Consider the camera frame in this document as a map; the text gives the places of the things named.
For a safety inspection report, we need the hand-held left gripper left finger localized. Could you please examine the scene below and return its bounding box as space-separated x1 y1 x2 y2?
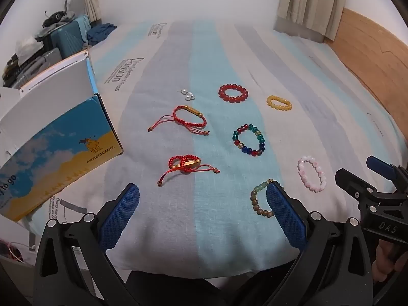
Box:
33 183 141 306

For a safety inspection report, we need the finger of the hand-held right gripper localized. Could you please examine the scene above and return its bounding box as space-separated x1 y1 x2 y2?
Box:
366 156 399 182
335 168 383 208

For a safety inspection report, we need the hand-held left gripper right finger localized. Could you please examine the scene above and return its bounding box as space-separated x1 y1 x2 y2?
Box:
265 181 375 306

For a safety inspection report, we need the brown and green bead bracelet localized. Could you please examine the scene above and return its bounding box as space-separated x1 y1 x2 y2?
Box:
250 178 284 219

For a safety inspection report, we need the pink bead bracelet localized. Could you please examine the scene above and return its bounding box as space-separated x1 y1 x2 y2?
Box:
297 155 328 193

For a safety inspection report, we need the blue and yellow cardboard box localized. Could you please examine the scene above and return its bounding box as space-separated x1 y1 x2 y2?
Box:
0 48 123 222

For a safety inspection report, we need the red cord bracelet gold tube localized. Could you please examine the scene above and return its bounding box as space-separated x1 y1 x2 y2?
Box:
157 155 221 187
147 105 211 137

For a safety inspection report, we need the yellow bead bracelet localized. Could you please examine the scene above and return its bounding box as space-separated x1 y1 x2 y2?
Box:
266 95 293 111

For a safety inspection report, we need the person's right hand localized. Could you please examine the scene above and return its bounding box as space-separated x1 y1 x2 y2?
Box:
371 239 408 283

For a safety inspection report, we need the grey suitcase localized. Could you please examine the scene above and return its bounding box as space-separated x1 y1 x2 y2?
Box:
3 48 62 88

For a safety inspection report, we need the wide beige curtain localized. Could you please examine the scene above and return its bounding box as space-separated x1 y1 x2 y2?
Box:
275 0 348 43

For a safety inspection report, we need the striped bed sheet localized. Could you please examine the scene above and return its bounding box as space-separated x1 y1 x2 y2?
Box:
27 21 408 275

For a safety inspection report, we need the blue suitcase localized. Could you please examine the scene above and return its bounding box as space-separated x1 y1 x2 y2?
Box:
49 17 90 59

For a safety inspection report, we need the dark blue cloth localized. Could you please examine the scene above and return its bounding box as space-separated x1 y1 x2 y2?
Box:
87 23 118 47

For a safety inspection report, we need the white plastic bag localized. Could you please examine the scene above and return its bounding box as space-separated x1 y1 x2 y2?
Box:
14 35 43 61

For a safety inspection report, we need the narrow beige curtain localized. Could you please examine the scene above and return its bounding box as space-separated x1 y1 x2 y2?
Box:
81 0 104 28

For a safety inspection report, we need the multicolour glass bead bracelet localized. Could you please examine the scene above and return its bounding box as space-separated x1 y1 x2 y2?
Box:
232 123 266 157

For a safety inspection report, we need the red bead bracelet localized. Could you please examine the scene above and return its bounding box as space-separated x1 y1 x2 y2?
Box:
219 83 249 103

